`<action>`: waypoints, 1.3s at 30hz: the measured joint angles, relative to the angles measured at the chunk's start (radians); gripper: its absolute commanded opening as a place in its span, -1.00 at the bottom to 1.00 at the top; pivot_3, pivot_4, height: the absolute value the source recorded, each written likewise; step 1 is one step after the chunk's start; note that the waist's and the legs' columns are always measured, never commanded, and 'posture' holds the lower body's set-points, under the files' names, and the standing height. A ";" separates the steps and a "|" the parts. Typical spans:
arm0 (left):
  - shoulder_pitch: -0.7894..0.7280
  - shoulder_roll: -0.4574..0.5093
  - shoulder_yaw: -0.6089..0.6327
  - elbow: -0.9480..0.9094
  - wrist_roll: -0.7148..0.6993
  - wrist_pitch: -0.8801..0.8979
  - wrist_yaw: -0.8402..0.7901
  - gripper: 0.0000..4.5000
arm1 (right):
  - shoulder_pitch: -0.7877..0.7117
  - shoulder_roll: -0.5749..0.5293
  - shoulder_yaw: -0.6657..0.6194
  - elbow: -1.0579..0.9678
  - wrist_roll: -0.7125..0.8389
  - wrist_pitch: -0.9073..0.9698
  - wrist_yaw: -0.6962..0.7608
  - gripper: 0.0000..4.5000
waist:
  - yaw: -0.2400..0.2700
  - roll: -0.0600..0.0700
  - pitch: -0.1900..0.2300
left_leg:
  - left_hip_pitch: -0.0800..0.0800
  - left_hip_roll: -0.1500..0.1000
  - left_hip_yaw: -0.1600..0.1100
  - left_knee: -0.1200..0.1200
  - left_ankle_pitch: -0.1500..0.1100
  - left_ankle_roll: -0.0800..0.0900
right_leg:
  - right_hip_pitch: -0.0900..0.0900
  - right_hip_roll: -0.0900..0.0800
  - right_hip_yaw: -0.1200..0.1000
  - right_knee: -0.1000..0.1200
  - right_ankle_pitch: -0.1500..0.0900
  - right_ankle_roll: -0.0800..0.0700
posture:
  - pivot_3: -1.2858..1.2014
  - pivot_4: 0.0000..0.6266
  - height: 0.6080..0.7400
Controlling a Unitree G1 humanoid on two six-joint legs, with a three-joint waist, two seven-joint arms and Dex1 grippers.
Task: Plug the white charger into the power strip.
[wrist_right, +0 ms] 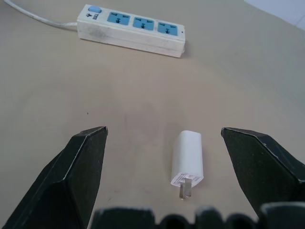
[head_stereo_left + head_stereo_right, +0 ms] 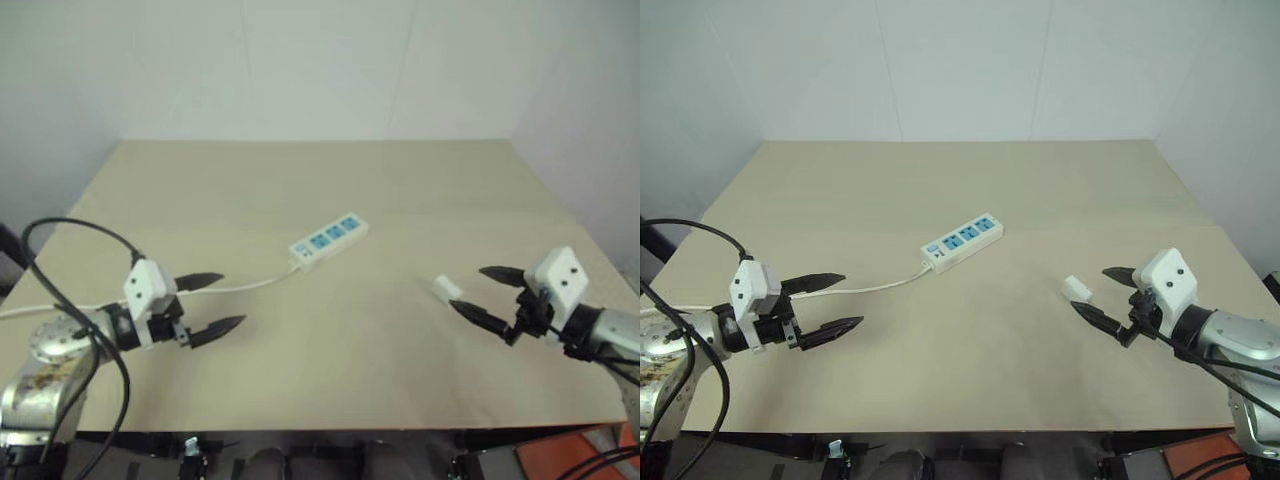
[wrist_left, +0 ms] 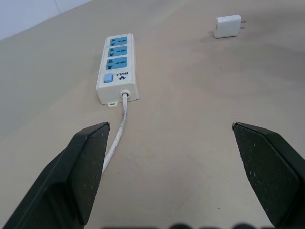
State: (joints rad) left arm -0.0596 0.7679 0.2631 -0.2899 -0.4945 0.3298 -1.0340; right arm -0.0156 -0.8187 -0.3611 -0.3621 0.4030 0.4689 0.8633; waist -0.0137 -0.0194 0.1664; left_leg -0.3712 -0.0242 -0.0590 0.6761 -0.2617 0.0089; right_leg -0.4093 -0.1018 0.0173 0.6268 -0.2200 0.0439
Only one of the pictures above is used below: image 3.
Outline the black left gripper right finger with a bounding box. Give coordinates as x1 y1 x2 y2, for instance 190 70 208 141
231 122 305 229

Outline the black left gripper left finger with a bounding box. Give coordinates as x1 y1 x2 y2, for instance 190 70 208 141
1 121 111 229

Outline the white power strip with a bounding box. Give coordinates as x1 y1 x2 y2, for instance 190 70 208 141
95 33 140 108

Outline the white charger adapter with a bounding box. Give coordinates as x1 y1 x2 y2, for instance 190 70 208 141
213 14 247 39

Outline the white power strip cable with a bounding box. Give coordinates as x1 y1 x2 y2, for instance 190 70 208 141
102 92 130 174

